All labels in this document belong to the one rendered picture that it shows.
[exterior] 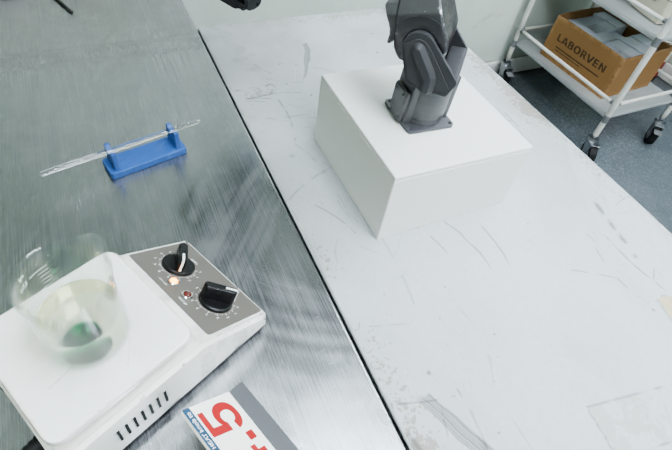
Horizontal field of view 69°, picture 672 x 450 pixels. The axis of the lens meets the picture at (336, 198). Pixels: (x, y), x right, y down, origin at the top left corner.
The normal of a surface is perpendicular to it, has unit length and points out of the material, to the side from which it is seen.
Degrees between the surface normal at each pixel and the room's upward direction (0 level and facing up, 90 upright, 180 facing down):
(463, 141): 2
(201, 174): 0
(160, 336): 0
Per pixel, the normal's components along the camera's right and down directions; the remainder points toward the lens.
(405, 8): -0.36, 0.18
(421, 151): 0.15, -0.68
